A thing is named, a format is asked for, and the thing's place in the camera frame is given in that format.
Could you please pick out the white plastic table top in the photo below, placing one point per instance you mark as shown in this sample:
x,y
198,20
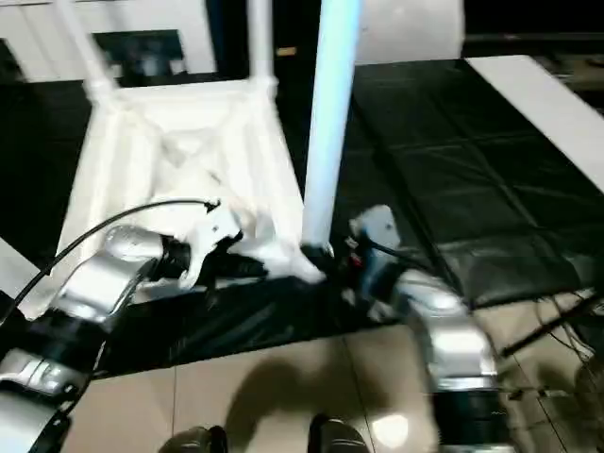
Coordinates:
x,y
165,132

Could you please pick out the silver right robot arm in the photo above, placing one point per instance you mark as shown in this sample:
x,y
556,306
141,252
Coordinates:
x,y
453,330

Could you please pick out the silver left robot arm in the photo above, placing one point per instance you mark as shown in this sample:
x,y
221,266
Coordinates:
x,y
85,292

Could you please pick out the black quilted mat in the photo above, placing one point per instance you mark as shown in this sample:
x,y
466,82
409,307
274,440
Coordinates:
x,y
472,141

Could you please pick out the black metal stand leg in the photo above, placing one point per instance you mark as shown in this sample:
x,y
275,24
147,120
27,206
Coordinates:
x,y
547,325

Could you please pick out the small gold label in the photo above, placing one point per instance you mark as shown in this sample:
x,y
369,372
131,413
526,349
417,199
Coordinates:
x,y
286,50

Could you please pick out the black cabinet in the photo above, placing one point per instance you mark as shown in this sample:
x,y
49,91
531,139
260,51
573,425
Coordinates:
x,y
292,28

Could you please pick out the pale panel with holes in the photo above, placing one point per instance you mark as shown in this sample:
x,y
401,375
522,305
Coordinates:
x,y
410,28

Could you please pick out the white flat board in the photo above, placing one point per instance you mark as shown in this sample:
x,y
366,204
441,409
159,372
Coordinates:
x,y
542,104

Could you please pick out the black metal bar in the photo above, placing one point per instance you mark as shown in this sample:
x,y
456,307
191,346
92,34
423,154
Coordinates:
x,y
533,38

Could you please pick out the white sideboard with glass doors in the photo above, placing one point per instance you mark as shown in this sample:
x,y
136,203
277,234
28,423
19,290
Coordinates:
x,y
47,38

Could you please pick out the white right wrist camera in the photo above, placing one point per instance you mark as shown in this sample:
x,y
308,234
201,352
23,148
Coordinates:
x,y
377,226

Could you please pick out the chrome tube frame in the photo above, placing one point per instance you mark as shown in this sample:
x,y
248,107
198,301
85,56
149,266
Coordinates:
x,y
533,391

